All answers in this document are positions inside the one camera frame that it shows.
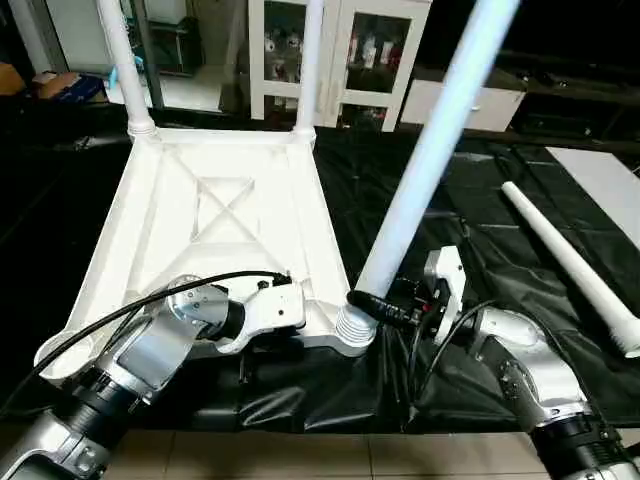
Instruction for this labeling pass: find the white plastic table leg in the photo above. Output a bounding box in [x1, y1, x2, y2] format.
[336, 0, 523, 356]
[292, 0, 326, 139]
[502, 180, 640, 359]
[96, 0, 159, 141]

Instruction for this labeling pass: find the white plastic table top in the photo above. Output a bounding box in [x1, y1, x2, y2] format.
[35, 125, 379, 381]

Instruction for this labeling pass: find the black work mat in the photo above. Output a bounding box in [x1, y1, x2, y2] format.
[0, 95, 640, 436]

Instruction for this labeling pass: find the white drawer unit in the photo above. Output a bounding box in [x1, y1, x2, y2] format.
[398, 78, 526, 133]

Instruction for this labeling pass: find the white flat board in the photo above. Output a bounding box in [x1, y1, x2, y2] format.
[545, 145, 640, 246]

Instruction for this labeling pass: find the white glass door cabinet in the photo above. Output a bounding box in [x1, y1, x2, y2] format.
[248, 0, 433, 131]

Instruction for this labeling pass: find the dark low media cabinet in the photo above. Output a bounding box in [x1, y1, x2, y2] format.
[510, 50, 640, 146]

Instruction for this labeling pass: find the grey vertical metal pole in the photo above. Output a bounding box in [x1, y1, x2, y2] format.
[132, 0, 166, 109]

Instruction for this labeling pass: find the light blue plastic object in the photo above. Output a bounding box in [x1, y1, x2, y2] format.
[122, 20, 146, 79]

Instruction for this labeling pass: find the brown cardboard box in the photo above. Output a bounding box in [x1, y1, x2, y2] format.
[30, 70, 106, 103]

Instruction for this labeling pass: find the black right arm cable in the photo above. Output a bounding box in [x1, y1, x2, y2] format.
[405, 295, 561, 431]

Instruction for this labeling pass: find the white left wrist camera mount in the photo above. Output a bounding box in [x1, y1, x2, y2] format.
[215, 280, 307, 356]

